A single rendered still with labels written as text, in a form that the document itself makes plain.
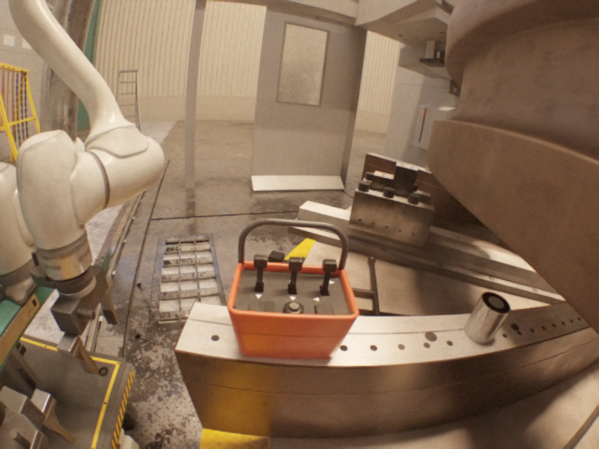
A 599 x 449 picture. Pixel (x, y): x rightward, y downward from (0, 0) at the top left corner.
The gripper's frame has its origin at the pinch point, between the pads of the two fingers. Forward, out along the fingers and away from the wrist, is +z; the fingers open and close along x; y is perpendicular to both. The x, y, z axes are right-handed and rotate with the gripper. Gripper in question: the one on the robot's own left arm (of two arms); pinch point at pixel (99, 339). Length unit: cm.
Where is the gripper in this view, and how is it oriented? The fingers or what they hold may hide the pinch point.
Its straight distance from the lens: 60.0
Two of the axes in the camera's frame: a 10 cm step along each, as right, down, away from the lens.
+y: 9.8, 0.3, 1.8
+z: -1.1, 9.0, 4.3
